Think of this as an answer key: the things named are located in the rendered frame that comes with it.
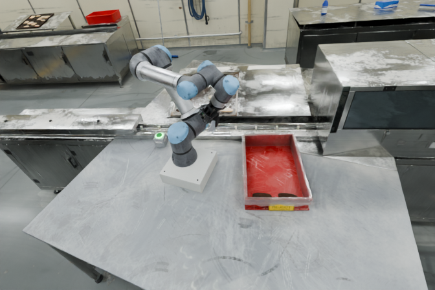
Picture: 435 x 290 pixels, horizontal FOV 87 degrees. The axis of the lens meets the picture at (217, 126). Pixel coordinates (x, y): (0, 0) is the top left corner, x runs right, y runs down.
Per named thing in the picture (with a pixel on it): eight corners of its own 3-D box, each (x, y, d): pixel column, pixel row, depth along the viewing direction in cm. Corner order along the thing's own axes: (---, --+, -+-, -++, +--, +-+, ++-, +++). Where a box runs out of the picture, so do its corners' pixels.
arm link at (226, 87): (230, 70, 100) (244, 84, 99) (219, 87, 108) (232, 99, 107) (220, 76, 95) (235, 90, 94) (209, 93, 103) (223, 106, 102)
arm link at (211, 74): (193, 66, 95) (212, 84, 94) (210, 55, 101) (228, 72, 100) (188, 78, 101) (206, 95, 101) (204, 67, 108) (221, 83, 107)
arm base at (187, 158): (192, 169, 130) (189, 156, 124) (167, 165, 134) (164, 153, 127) (200, 149, 141) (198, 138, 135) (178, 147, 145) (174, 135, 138)
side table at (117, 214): (91, 282, 172) (21, 230, 119) (158, 182, 237) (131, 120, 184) (366, 422, 113) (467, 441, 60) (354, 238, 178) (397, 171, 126)
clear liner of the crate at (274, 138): (243, 211, 115) (242, 200, 109) (241, 144, 152) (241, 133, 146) (312, 212, 111) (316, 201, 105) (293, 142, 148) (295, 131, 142)
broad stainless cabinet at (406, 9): (290, 99, 329) (300, 24, 263) (282, 66, 408) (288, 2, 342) (442, 96, 301) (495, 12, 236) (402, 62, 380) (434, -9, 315)
